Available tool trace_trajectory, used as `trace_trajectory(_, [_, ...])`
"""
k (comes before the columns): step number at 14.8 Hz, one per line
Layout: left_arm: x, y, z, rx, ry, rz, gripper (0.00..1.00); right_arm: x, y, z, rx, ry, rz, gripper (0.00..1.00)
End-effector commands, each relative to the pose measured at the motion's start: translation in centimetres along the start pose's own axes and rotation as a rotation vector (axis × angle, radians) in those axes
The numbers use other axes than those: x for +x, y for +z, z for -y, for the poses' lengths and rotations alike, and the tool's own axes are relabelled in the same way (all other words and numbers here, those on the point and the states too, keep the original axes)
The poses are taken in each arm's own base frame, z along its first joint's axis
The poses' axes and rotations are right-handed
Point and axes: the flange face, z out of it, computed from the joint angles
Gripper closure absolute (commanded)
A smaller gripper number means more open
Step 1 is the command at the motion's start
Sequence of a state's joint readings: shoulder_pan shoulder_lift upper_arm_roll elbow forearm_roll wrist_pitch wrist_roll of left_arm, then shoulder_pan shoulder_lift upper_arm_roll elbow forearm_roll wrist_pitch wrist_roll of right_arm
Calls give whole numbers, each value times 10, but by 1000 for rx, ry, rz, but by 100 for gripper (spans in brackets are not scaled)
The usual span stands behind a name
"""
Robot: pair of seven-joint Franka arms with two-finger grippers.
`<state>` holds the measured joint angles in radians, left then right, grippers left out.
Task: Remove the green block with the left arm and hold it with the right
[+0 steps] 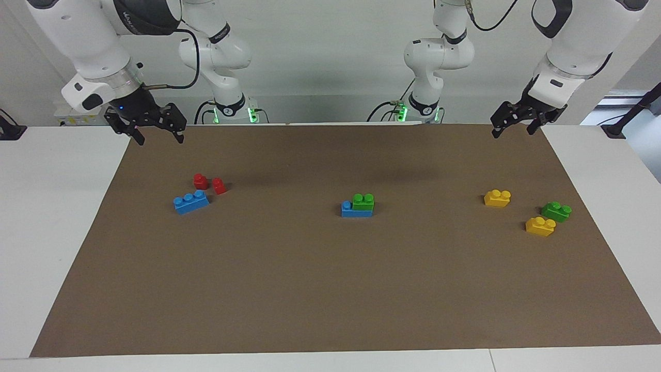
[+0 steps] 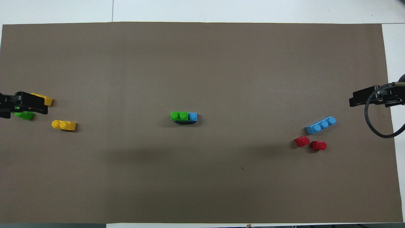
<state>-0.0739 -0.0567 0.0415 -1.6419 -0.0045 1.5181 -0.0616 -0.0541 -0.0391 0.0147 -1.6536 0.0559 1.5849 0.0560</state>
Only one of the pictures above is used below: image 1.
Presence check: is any white wall socket box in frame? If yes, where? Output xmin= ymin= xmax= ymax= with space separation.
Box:
xmin=55 ymin=106 xmax=112 ymax=127

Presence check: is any blue three-stud toy block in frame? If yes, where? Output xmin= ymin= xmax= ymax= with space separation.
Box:
xmin=341 ymin=200 xmax=373 ymax=218
xmin=173 ymin=190 xmax=210 ymax=215

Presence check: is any black angled stand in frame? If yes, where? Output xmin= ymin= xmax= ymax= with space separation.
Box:
xmin=602 ymin=82 xmax=661 ymax=139

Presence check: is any black right base cable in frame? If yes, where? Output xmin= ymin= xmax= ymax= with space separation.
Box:
xmin=194 ymin=100 xmax=216 ymax=125

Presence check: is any black base cable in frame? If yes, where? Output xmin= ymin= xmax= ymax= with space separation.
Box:
xmin=367 ymin=77 xmax=416 ymax=123
xmin=194 ymin=100 xmax=216 ymax=125

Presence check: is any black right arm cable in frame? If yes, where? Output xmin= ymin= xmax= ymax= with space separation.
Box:
xmin=142 ymin=27 xmax=201 ymax=91

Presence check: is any black left base cable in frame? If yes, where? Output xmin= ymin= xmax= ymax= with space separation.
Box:
xmin=367 ymin=77 xmax=416 ymax=123

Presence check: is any brown table mat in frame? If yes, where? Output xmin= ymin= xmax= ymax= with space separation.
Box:
xmin=29 ymin=123 xmax=661 ymax=358

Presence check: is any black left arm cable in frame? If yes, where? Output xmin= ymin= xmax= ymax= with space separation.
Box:
xmin=466 ymin=0 xmax=520 ymax=33

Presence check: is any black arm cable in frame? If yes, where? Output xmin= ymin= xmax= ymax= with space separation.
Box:
xmin=142 ymin=27 xmax=201 ymax=91
xmin=466 ymin=0 xmax=520 ymax=33

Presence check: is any yellow two-stud toy block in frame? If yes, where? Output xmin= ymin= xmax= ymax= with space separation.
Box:
xmin=525 ymin=216 xmax=557 ymax=237
xmin=484 ymin=190 xmax=512 ymax=208

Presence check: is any black table clamp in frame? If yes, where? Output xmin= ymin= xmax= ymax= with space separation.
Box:
xmin=0 ymin=108 xmax=27 ymax=141

